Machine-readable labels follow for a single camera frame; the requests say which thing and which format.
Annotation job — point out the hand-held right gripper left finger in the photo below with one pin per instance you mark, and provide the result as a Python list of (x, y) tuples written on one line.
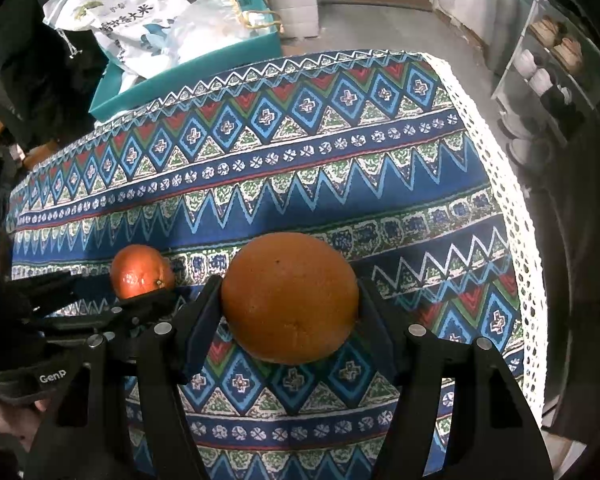
[(202, 330)]

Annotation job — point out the white printed rice bag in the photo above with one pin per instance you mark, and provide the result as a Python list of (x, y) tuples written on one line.
[(120, 15)]

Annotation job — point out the small glossy orange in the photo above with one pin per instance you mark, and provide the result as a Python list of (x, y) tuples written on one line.
[(140, 270)]

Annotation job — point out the grey shoe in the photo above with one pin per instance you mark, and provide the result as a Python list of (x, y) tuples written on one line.
[(525, 145)]

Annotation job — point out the dull brownish orange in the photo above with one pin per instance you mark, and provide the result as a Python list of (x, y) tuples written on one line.
[(290, 300)]

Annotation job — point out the white shoe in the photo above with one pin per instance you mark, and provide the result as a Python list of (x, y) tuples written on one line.
[(525, 62), (541, 80)]

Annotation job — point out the dark jacket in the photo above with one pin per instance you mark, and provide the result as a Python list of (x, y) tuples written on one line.
[(25, 60)]

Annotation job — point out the clear plastic bag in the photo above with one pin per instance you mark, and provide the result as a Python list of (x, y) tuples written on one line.
[(210, 25)]

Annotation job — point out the black shoe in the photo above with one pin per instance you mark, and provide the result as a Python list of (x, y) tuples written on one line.
[(562, 107)]

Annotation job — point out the brown cardboard box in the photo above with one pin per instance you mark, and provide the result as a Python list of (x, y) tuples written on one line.
[(42, 155)]

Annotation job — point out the blue patterned tablecloth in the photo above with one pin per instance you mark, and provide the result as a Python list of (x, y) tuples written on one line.
[(330, 170)]

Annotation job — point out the beige shoe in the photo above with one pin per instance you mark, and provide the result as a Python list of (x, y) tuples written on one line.
[(542, 30), (569, 50)]

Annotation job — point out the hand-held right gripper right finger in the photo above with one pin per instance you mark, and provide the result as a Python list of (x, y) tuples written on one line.
[(377, 330)]

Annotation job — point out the person's left hand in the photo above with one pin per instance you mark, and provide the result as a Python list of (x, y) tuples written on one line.
[(7, 422)]

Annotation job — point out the shoe rack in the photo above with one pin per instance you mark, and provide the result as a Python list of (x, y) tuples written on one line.
[(555, 85)]

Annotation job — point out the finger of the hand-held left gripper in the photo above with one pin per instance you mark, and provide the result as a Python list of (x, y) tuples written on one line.
[(140, 302), (45, 287)]

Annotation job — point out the teal plastic bin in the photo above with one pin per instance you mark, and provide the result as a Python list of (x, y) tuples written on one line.
[(130, 95)]

